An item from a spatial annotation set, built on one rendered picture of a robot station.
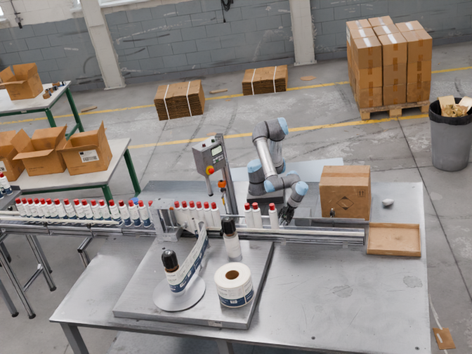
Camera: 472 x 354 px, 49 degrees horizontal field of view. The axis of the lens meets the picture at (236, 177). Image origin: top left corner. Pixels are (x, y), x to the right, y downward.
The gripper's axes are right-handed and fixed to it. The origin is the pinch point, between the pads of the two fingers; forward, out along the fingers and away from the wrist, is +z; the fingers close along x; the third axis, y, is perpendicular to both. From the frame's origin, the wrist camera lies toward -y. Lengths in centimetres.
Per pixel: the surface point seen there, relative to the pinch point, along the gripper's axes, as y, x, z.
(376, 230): -9, 55, -20
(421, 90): -345, 114, 9
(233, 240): 31.8, -23.5, 1.1
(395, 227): -12, 65, -26
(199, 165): -1, -62, -14
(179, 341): 42, -26, 97
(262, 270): 38.4, -0.9, 6.8
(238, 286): 67, -12, -3
